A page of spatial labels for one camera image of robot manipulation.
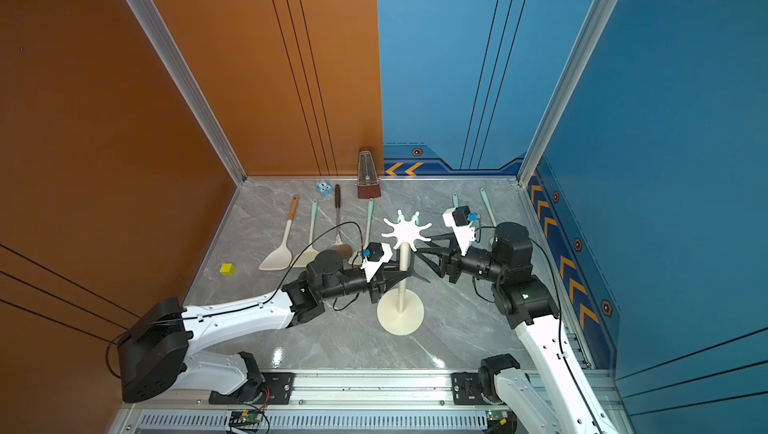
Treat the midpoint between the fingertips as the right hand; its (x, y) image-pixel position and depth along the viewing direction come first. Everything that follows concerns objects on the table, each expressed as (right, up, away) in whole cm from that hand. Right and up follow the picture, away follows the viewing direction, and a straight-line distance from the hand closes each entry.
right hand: (424, 247), depth 65 cm
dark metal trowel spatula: (-23, -5, +34) cm, 42 cm away
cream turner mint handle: (+28, +14, +50) cm, 59 cm away
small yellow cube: (-59, -11, +28) cm, 66 cm away
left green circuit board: (-42, -42, +7) cm, 60 cm away
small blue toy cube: (-34, +16, +50) cm, 63 cm away
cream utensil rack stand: (-5, -22, +20) cm, 30 cm away
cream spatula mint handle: (-34, -7, +27) cm, 44 cm away
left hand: (-3, -5, +4) cm, 8 cm away
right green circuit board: (+19, -42, +7) cm, 47 cm away
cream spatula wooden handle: (-43, -8, +31) cm, 54 cm away
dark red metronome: (-16, +16, +44) cm, 50 cm away
